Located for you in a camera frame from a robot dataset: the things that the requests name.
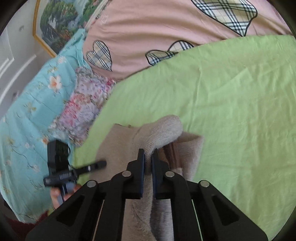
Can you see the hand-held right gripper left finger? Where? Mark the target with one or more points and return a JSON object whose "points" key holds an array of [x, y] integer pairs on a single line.
{"points": [[141, 171]]}

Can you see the dark red cloth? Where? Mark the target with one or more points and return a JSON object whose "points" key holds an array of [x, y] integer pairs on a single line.
{"points": [[20, 224]]}

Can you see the light blue floral quilt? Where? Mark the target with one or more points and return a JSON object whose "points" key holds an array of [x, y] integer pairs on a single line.
{"points": [[27, 111]]}

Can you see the pink quilt with plaid hearts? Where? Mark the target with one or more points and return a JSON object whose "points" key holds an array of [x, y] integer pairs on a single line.
{"points": [[150, 27]]}

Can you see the person's left hand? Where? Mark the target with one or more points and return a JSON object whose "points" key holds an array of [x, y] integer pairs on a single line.
{"points": [[55, 197]]}

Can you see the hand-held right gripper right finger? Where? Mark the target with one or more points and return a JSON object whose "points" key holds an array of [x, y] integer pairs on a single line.
{"points": [[155, 171]]}

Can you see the ruffled floral pillow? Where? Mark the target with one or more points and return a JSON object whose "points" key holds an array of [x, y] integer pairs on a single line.
{"points": [[85, 102]]}

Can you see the framed landscape painting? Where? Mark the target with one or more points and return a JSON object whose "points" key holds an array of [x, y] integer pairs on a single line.
{"points": [[60, 23]]}

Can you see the light green bed sheet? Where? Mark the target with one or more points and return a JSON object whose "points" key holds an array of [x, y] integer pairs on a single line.
{"points": [[231, 104]]}

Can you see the beige knitted sweater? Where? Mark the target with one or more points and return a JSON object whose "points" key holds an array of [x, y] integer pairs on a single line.
{"points": [[161, 134]]}

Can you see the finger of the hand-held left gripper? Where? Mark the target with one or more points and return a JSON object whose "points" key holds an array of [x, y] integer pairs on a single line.
{"points": [[92, 167]]}

